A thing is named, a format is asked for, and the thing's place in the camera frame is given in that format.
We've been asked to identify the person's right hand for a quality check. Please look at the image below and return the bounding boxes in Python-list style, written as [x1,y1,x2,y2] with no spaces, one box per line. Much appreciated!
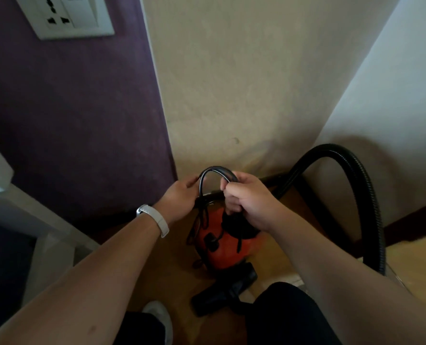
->
[221,171,289,234]

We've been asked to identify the person's left hand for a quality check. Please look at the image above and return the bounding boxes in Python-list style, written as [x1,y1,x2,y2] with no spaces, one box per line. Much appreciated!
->
[152,175,201,227]

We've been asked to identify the black power cord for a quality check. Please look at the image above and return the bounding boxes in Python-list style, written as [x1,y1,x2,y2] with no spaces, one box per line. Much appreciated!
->
[186,166,257,254]

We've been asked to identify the black vacuum hose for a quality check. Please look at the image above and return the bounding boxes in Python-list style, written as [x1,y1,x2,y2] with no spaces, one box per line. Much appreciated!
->
[191,143,387,318]

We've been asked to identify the person's right forearm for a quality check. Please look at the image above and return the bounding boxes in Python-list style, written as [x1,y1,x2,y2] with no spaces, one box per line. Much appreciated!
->
[267,215,426,345]

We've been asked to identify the person's left forearm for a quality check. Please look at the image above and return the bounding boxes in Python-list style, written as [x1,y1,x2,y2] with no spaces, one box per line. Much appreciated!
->
[0,218,163,345]

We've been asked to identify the white wrist watch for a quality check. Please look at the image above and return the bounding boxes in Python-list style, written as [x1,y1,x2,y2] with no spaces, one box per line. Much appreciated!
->
[136,204,170,238]

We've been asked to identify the black trousers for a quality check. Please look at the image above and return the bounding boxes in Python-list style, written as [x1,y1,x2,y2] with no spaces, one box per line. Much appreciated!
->
[114,282,343,345]

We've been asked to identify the white sneaker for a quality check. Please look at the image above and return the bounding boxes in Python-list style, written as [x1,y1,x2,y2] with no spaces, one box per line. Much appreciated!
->
[142,300,173,345]

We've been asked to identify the white bed frame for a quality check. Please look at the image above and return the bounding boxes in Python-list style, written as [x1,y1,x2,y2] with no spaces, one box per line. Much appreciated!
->
[0,131,100,306]

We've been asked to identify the orange wooden door frame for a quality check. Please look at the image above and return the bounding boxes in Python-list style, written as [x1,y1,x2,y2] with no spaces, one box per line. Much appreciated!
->
[384,197,426,245]

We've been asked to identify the white wall socket with switch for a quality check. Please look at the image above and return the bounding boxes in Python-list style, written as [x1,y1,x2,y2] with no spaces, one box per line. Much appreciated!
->
[13,0,116,41]

